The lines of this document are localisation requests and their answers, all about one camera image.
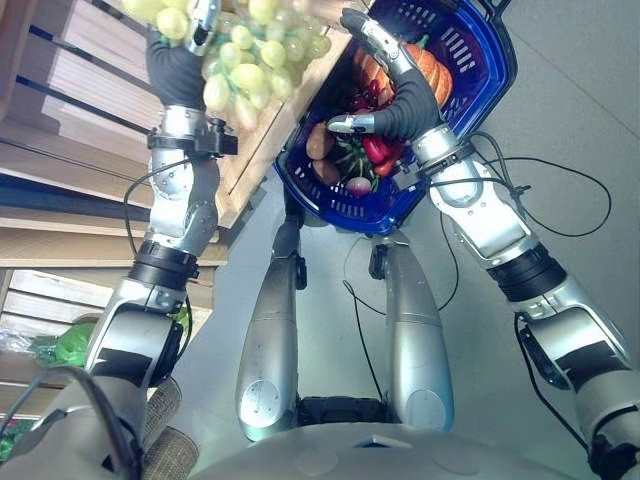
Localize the black basket handle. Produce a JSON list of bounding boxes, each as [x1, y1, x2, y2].
[[477, 0, 519, 86]]

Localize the pale purple onion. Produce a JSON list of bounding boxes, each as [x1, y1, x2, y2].
[[345, 175, 374, 197]]

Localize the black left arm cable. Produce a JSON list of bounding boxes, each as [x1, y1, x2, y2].
[[122, 158, 192, 257]]

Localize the light wooden crate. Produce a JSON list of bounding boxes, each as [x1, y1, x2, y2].
[[214, 0, 374, 231]]

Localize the brown potato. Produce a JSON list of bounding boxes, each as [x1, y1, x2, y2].
[[311, 158, 342, 187], [305, 122, 337, 162]]

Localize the green grape bunch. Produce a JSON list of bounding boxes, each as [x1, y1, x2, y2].
[[121, 0, 334, 132]]

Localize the orange pumpkin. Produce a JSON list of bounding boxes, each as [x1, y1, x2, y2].
[[353, 42, 454, 109]]

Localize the silver robot torso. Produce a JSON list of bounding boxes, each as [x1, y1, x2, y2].
[[0, 367, 594, 480]]

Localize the woven grey sleeve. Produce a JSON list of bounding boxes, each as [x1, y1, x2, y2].
[[142, 377, 202, 479]]

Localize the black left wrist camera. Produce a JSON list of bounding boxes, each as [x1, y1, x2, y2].
[[146, 117, 239, 160]]

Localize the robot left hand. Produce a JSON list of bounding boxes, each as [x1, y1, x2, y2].
[[145, 0, 222, 109]]

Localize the black shoulder cable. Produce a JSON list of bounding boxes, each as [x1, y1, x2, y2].
[[0, 364, 147, 480]]

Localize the green striped vegetable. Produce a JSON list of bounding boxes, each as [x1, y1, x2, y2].
[[330, 135, 382, 194]]

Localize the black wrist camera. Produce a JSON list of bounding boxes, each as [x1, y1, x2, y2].
[[146, 117, 239, 160], [391, 158, 432, 192]]

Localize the thin black hanging cable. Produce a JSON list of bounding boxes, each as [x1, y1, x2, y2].
[[341, 234, 390, 402]]

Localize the wooden slatted shelf unit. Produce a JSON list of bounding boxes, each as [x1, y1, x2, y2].
[[0, 0, 231, 416]]

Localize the dark red cherries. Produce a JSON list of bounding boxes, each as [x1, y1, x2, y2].
[[348, 79, 397, 115]]

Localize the robot right leg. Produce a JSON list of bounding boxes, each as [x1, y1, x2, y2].
[[368, 233, 456, 432]]

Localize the green leafy lettuce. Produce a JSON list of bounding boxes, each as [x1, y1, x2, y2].
[[28, 307, 194, 372]]

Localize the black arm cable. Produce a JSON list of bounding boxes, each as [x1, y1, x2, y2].
[[122, 158, 192, 257], [428, 131, 614, 312]]

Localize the robot leg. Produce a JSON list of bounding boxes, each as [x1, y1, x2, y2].
[[368, 233, 456, 432], [234, 184, 309, 444]]

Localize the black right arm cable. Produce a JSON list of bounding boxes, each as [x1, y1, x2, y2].
[[428, 131, 614, 312]]

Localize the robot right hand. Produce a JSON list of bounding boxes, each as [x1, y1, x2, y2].
[[327, 8, 446, 144]]

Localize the blue plastic shopping basket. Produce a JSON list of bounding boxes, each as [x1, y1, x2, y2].
[[273, 0, 519, 237]]

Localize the red bell pepper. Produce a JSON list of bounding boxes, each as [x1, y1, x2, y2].
[[361, 133, 405, 177]]

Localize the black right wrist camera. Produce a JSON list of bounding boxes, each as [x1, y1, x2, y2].
[[391, 158, 432, 192]]

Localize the robot left leg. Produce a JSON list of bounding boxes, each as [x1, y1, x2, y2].
[[234, 184, 309, 444]]

